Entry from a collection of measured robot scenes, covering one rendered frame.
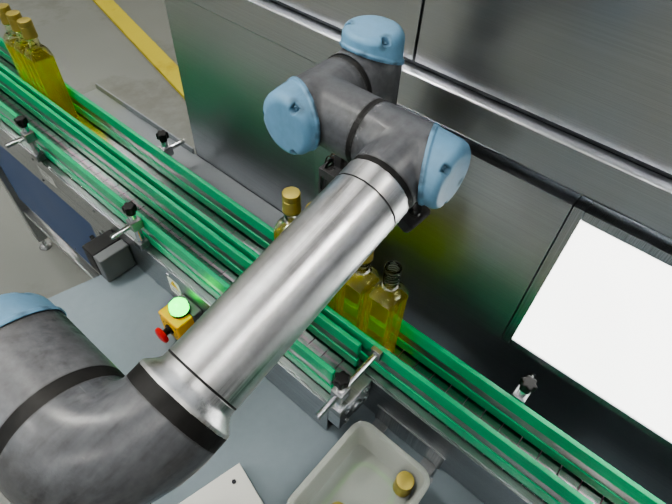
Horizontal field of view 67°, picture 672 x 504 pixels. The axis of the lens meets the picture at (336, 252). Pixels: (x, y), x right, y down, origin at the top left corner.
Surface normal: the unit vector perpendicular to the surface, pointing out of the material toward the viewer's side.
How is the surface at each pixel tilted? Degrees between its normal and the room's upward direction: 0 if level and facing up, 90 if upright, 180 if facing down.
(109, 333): 0
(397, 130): 17
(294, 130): 90
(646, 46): 90
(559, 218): 90
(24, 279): 0
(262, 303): 23
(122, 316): 0
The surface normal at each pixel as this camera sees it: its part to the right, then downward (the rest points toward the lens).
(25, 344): 0.19, -0.77
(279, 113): -0.65, 0.56
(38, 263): 0.04, -0.65
